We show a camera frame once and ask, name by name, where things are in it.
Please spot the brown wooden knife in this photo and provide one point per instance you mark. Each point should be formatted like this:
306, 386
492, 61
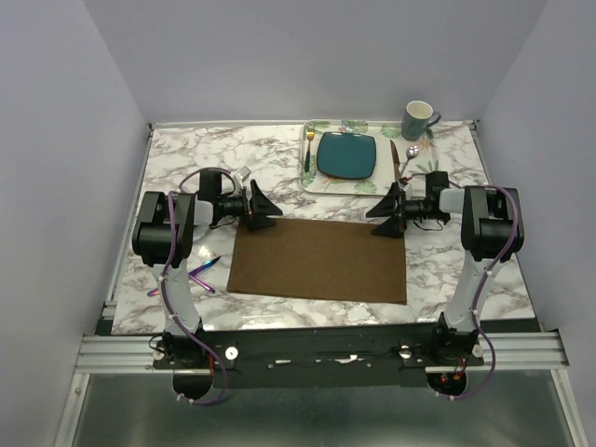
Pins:
395, 160

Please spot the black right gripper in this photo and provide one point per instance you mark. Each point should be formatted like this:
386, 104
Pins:
396, 225

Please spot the grey-green ceramic mug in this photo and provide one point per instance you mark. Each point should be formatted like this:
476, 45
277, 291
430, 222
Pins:
418, 117

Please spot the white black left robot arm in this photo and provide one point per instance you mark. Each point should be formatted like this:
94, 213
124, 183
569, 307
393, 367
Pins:
164, 232

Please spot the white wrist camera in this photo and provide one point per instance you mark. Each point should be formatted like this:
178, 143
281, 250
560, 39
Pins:
242, 174
406, 187

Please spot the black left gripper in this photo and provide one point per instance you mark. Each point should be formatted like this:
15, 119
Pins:
262, 207

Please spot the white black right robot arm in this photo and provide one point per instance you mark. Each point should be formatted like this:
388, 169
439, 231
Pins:
491, 232

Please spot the gold fork green handle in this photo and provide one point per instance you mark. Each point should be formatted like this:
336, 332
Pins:
310, 134

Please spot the aluminium extrusion rail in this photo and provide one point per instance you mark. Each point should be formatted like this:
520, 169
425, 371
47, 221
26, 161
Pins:
522, 351

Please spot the iridescent rainbow spoon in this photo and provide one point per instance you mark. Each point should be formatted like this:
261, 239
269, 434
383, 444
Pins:
194, 278

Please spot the white leaf-pattern tray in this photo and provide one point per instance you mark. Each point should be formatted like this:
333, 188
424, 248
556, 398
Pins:
317, 183

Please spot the teal square plate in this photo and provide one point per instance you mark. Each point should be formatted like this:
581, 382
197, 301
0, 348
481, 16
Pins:
346, 156

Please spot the brown cloth napkin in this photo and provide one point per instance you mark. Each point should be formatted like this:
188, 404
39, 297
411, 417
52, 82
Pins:
319, 260

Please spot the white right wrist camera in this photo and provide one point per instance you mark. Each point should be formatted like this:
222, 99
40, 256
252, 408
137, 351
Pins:
406, 187

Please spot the silver spoon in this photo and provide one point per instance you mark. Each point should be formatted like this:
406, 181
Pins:
411, 153

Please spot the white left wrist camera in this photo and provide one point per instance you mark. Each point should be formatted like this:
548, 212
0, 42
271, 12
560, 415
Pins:
242, 174

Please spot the black metal base frame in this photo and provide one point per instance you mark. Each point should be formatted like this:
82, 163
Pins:
385, 355

